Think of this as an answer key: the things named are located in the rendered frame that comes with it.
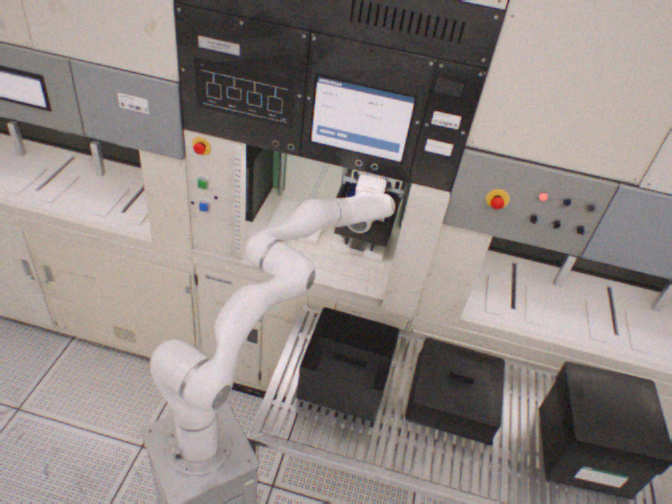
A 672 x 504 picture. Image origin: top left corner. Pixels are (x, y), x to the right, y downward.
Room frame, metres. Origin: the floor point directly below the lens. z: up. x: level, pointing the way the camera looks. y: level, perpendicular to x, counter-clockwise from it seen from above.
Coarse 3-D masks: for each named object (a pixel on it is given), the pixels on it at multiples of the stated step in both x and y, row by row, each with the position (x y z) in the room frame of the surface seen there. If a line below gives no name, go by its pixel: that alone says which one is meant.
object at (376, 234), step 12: (348, 180) 1.81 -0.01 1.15; (396, 192) 1.78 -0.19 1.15; (396, 204) 1.73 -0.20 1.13; (336, 228) 1.72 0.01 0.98; (348, 228) 1.71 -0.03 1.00; (372, 228) 1.70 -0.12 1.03; (384, 228) 1.69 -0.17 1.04; (348, 240) 1.74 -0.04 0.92; (372, 240) 1.70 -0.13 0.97; (384, 240) 1.69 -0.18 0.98
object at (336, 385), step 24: (336, 312) 1.34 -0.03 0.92; (312, 336) 1.22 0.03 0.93; (336, 336) 1.34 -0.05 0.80; (360, 336) 1.33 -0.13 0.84; (384, 336) 1.31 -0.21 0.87; (312, 360) 1.24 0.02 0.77; (336, 360) 1.26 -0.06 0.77; (360, 360) 1.25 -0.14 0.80; (384, 360) 1.29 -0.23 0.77; (312, 384) 1.07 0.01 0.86; (336, 384) 1.06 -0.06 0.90; (360, 384) 1.17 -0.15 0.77; (384, 384) 1.07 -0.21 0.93; (336, 408) 1.06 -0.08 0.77; (360, 408) 1.05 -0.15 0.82
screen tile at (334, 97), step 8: (320, 96) 1.53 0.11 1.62; (328, 96) 1.53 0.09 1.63; (336, 96) 1.53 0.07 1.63; (344, 96) 1.52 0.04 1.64; (360, 96) 1.52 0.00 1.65; (320, 104) 1.53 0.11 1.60; (336, 104) 1.52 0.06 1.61; (344, 104) 1.52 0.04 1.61; (352, 104) 1.52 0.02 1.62; (360, 104) 1.51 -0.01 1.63; (320, 112) 1.53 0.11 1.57; (328, 112) 1.53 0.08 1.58; (336, 112) 1.52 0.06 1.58; (352, 112) 1.52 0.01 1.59; (320, 120) 1.53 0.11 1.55; (328, 120) 1.53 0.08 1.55; (336, 120) 1.52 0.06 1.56; (344, 120) 1.52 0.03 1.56; (352, 120) 1.52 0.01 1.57; (352, 128) 1.52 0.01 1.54
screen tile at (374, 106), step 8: (368, 104) 1.51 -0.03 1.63; (376, 104) 1.51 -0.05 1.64; (384, 104) 1.51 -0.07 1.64; (392, 104) 1.50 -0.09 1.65; (376, 112) 1.51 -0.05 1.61; (384, 112) 1.50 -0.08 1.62; (392, 112) 1.50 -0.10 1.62; (368, 120) 1.51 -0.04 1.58; (400, 120) 1.50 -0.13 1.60; (368, 128) 1.51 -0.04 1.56; (376, 128) 1.51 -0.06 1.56; (384, 128) 1.50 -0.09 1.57; (392, 128) 1.50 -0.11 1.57; (400, 128) 1.50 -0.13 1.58; (392, 136) 1.50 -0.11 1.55; (400, 136) 1.50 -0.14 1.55
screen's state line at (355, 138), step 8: (320, 128) 1.53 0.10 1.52; (328, 128) 1.53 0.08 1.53; (328, 136) 1.53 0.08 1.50; (336, 136) 1.52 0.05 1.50; (344, 136) 1.52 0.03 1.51; (352, 136) 1.52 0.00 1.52; (360, 136) 1.51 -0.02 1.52; (368, 136) 1.51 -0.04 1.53; (360, 144) 1.51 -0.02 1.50; (368, 144) 1.51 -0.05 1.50; (376, 144) 1.51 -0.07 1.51; (384, 144) 1.50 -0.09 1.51; (392, 144) 1.50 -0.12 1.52
